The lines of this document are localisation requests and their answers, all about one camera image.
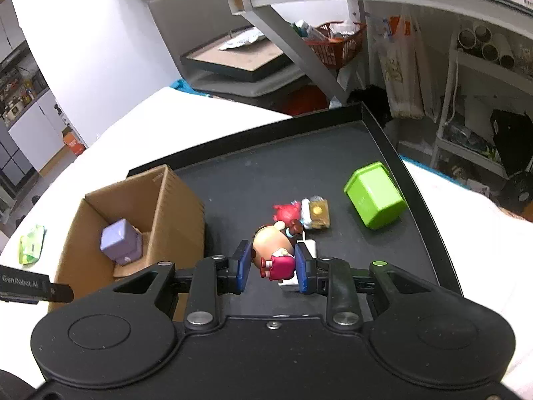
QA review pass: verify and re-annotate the white charger plug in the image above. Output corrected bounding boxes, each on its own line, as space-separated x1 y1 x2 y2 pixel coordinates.
278 239 317 293

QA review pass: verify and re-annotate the red haired small figurine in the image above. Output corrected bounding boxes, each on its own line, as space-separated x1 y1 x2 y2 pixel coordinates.
273 196 331 230

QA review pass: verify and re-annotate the brown haired girl figurine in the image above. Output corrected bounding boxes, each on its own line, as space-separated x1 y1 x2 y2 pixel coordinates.
252 219 303 283

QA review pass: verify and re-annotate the green hexagonal box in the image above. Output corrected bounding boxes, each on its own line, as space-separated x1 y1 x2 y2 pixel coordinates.
343 162 407 230

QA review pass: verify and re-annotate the purple cube box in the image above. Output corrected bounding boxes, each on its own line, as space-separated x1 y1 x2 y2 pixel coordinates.
99 219 143 265

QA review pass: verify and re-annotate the green wet wipes pack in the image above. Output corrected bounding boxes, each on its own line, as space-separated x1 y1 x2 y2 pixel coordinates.
18 226 46 266

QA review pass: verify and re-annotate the black tray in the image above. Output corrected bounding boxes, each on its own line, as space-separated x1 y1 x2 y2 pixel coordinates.
127 103 461 292

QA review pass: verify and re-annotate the brown cardboard box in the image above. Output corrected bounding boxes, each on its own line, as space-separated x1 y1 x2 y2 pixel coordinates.
55 165 205 299

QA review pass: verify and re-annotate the orange carton box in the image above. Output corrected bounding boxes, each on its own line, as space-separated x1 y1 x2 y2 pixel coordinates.
61 126 86 156

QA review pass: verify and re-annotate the white plastic bag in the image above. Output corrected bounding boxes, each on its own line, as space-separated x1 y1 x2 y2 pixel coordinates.
373 5 438 121

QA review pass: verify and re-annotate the black framed board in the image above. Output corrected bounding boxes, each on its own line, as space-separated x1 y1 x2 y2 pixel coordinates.
181 27 292 82

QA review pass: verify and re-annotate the red plastic basket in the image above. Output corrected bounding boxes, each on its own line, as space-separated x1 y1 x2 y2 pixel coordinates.
303 23 367 70

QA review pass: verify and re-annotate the white metal shelf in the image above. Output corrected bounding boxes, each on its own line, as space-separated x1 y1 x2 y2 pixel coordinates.
430 30 532 179

